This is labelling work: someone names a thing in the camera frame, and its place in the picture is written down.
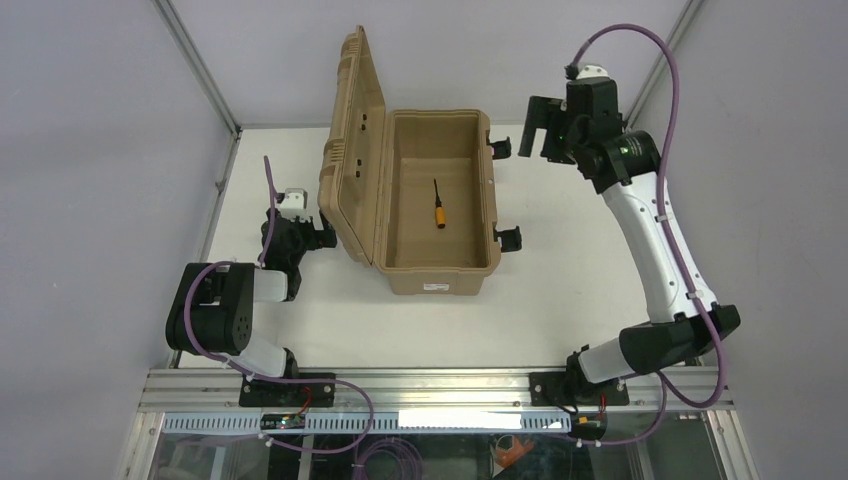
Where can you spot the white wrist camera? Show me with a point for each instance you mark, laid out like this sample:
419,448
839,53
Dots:
292,202
591,71

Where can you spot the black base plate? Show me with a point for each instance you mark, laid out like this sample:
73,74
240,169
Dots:
550,391
318,390

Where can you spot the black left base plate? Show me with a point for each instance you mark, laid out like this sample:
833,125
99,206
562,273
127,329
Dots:
318,390

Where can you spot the aluminium front rail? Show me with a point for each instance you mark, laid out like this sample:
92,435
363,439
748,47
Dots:
217,390

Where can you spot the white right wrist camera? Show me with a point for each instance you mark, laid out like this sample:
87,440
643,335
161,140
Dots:
591,71

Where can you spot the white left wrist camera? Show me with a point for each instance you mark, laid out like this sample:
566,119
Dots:
292,202

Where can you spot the black box latch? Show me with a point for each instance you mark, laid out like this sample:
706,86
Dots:
501,149
509,240

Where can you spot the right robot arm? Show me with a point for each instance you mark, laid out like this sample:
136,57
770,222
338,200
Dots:
685,318

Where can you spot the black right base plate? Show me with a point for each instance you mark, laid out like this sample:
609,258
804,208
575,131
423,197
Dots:
550,391

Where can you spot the tan plastic tool box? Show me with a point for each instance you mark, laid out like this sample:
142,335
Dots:
376,183

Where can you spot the orange object below table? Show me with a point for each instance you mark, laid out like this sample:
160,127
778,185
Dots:
507,449

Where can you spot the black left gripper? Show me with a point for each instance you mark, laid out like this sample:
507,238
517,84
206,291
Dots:
308,234

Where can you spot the orange black screwdriver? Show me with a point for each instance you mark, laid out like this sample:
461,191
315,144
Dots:
440,215

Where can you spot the white slotted cable duct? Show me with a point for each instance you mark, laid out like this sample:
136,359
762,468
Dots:
406,421

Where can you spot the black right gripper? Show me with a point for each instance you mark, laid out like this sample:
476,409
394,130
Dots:
553,125

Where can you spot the black lower box latch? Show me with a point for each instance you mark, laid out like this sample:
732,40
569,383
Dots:
509,240

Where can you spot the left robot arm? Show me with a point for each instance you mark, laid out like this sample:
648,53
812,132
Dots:
213,308

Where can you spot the black upper box latch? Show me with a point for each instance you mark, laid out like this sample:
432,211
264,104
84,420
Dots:
501,149

